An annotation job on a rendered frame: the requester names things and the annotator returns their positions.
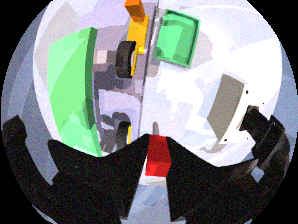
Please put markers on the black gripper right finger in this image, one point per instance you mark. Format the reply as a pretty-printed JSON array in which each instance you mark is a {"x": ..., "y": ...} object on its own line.
[{"x": 192, "y": 181}]

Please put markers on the yellow chock with orange handle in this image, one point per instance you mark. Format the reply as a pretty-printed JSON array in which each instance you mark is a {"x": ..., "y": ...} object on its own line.
[{"x": 138, "y": 24}]

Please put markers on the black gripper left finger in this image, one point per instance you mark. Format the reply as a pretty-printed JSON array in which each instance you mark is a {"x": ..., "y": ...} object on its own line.
[{"x": 116, "y": 174}]

